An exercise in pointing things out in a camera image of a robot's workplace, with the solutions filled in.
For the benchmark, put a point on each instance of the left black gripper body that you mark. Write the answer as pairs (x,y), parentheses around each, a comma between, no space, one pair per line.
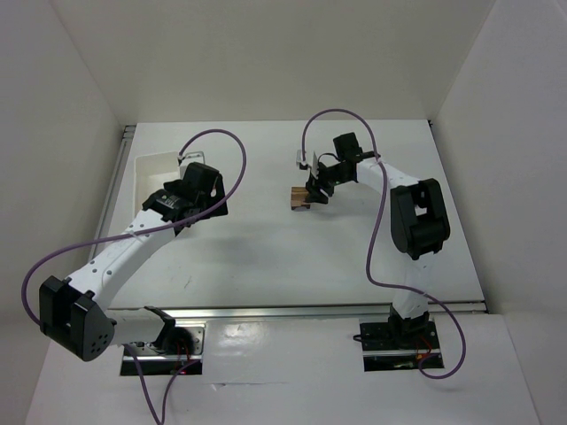
(214,205)

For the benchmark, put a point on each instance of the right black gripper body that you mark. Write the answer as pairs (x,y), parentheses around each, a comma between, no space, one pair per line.
(317,189)

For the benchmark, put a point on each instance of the long light wood block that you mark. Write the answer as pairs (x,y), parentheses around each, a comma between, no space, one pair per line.
(299,196)

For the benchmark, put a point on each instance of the white plastic bin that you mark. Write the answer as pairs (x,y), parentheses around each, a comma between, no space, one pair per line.
(151,172)

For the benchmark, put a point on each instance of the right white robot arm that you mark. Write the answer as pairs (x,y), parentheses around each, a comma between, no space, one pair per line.
(418,225)

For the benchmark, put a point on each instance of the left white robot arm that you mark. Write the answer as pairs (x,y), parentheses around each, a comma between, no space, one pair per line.
(75,313)

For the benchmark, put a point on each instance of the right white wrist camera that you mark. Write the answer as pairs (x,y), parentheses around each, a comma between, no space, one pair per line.
(308,161)

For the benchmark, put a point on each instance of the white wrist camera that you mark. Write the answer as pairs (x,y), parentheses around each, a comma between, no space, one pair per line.
(308,161)
(195,156)

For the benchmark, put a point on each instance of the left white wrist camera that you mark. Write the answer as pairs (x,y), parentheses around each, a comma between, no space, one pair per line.
(195,156)

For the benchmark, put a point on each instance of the left aluminium rail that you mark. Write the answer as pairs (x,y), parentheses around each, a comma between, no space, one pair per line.
(105,218)

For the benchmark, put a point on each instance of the aluminium rail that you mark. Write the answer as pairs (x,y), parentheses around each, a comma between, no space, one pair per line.
(311,312)
(105,218)

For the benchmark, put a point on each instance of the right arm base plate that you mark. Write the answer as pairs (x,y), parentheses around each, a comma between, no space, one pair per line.
(381,352)

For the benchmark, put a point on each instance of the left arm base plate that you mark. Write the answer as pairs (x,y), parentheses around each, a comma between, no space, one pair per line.
(184,352)

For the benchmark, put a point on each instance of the front aluminium rail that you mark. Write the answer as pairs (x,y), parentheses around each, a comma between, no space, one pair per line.
(311,312)

